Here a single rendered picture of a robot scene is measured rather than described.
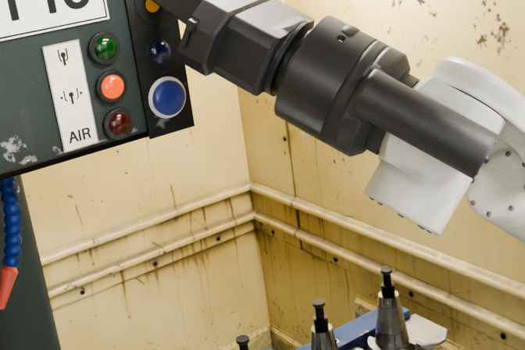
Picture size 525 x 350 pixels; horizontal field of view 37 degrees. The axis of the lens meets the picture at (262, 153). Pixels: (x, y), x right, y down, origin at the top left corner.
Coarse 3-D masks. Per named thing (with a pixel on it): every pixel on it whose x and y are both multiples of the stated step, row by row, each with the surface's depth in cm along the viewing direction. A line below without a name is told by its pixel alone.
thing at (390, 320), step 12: (384, 300) 100; (396, 300) 100; (384, 312) 100; (396, 312) 100; (384, 324) 101; (396, 324) 100; (384, 336) 101; (396, 336) 101; (408, 336) 102; (384, 348) 101; (396, 348) 101
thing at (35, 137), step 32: (64, 32) 62; (96, 32) 64; (128, 32) 65; (0, 64) 60; (32, 64) 61; (96, 64) 64; (128, 64) 66; (0, 96) 60; (32, 96) 62; (96, 96) 65; (128, 96) 66; (0, 128) 61; (32, 128) 62; (96, 128) 65; (0, 160) 61; (32, 160) 62; (64, 160) 65
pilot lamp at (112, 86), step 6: (108, 78) 64; (114, 78) 65; (120, 78) 65; (102, 84) 64; (108, 84) 64; (114, 84) 64; (120, 84) 65; (102, 90) 64; (108, 90) 64; (114, 90) 65; (120, 90) 65; (108, 96) 65; (114, 96) 65
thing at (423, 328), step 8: (408, 320) 109; (416, 320) 109; (424, 320) 108; (408, 328) 107; (416, 328) 107; (424, 328) 106; (432, 328) 106; (440, 328) 106; (416, 336) 105; (424, 336) 105; (432, 336) 104; (440, 336) 104; (424, 344) 103; (432, 344) 103; (440, 344) 103
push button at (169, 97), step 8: (168, 80) 67; (160, 88) 67; (168, 88) 67; (176, 88) 68; (152, 96) 67; (160, 96) 67; (168, 96) 67; (176, 96) 68; (184, 96) 68; (160, 104) 67; (168, 104) 67; (176, 104) 68; (160, 112) 68; (168, 112) 68; (176, 112) 68
